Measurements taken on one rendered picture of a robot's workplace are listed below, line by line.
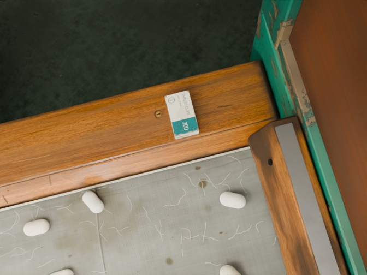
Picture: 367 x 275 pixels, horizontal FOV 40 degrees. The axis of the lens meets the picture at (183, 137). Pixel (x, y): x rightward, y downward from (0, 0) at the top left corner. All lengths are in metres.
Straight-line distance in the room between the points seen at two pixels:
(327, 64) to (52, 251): 0.44
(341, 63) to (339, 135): 0.09
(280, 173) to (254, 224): 0.12
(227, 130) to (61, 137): 0.24
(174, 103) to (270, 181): 0.17
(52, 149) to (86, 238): 0.13
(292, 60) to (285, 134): 0.09
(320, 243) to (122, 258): 0.27
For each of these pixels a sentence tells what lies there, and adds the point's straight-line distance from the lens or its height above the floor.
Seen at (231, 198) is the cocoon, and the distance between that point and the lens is 0.69.
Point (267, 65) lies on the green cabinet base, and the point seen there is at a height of 0.77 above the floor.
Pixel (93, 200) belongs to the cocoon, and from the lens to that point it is 0.71.
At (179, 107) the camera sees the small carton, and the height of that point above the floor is 0.79.
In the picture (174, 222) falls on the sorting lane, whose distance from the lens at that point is 0.71.
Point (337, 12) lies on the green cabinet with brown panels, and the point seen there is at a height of 1.04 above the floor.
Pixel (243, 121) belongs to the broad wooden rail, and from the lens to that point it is 0.71.
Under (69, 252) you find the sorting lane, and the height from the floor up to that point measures 0.74.
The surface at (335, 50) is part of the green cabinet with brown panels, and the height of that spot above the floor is 1.00.
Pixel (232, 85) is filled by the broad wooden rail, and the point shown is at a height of 0.76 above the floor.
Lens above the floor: 1.45
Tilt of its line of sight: 75 degrees down
